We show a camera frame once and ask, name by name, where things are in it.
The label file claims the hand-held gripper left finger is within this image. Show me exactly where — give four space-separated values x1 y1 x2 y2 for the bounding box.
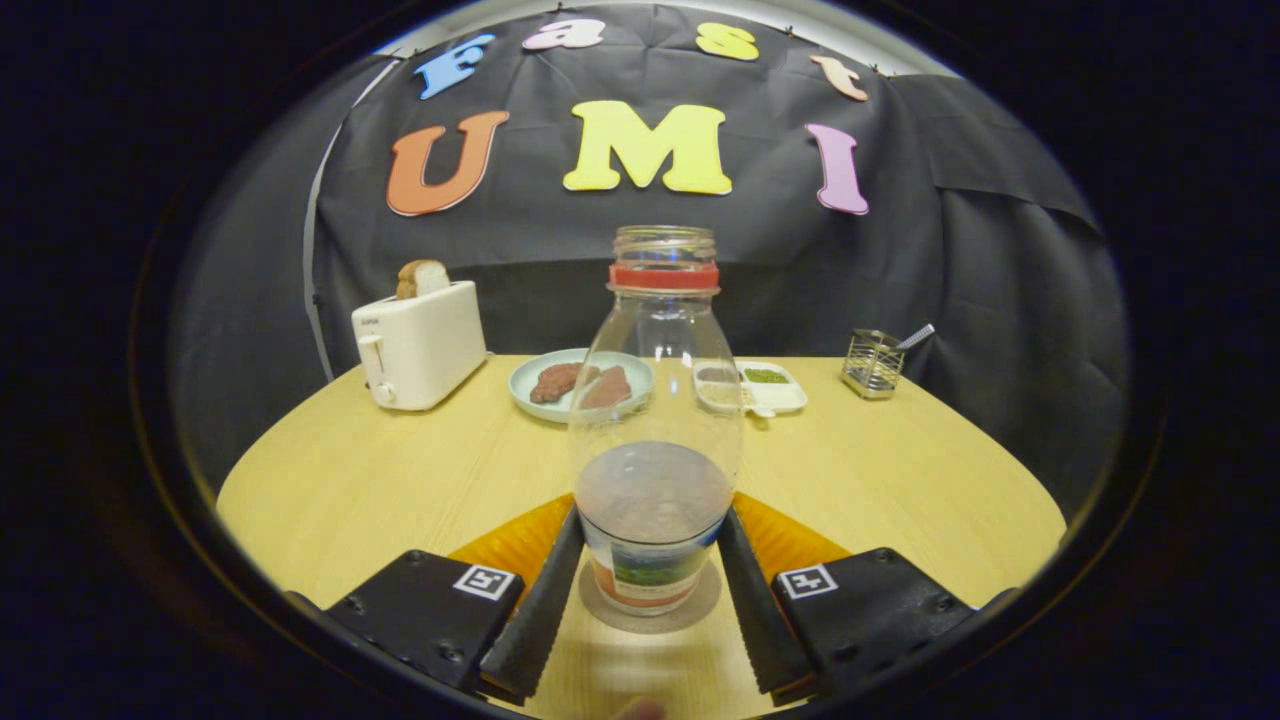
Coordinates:
322 495 588 704

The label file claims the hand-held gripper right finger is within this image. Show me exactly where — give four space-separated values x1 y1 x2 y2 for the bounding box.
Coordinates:
716 492 979 706

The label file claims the brown round coaster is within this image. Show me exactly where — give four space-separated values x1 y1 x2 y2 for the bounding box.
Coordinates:
578 555 723 634

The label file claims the clear plastic juice bottle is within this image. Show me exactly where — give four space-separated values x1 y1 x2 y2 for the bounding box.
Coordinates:
567 225 746 616

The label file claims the white divided condiment dish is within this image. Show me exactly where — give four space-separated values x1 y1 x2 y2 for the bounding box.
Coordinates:
693 359 809 419

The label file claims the wooden table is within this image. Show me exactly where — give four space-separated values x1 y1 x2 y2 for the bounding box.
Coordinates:
215 353 1068 720

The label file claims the light green plate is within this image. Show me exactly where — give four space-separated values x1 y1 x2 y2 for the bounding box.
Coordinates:
508 348 656 424

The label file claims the brown meat piece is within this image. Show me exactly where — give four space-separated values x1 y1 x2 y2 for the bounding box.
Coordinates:
580 365 633 411
529 362 601 405

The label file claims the white toaster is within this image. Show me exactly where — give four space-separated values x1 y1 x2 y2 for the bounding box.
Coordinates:
351 280 489 412

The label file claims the bread slice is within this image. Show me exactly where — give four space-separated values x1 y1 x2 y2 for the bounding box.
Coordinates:
396 259 452 301

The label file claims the wire mesh holder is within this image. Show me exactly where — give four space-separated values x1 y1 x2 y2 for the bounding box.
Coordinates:
841 329 906 401

